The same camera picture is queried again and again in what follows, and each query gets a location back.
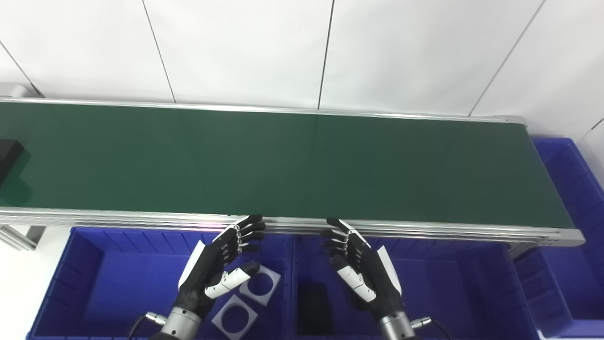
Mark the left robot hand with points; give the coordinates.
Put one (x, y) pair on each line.
(207, 269)

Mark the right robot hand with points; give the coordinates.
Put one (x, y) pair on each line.
(373, 278)

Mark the black cylinder block part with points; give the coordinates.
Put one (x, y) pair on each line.
(8, 158)

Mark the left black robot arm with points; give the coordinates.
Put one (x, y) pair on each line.
(181, 326)

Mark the blue plastic bin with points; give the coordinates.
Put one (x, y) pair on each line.
(566, 274)
(453, 293)
(118, 283)

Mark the green conveyor belt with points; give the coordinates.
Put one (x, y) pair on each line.
(302, 160)

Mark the aluminium conveyor leg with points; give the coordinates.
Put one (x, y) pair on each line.
(523, 249)
(19, 236)

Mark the grey conveyor end housing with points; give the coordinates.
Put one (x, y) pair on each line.
(12, 90)

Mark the white square plate with hole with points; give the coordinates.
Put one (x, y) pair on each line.
(272, 278)
(222, 323)

